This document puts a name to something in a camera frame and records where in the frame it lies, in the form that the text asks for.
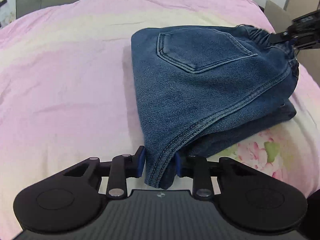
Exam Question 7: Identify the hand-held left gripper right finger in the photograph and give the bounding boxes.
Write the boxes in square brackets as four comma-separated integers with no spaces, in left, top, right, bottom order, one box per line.
[174,152,253,200]

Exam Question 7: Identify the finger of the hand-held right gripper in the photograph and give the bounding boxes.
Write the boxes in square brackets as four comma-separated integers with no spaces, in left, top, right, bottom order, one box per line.
[268,30,297,47]

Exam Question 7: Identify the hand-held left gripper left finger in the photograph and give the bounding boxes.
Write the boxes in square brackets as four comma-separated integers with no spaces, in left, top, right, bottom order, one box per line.
[62,145,146,198]

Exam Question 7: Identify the blue denim pants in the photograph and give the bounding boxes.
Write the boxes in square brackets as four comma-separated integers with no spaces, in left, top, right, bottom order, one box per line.
[130,24,300,190]

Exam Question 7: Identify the grey chair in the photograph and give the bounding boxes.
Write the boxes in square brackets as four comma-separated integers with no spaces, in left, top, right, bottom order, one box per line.
[264,0,293,32]

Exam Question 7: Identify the pink floral quilt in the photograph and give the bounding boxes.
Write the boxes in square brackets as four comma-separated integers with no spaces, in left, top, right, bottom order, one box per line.
[0,0,320,230]

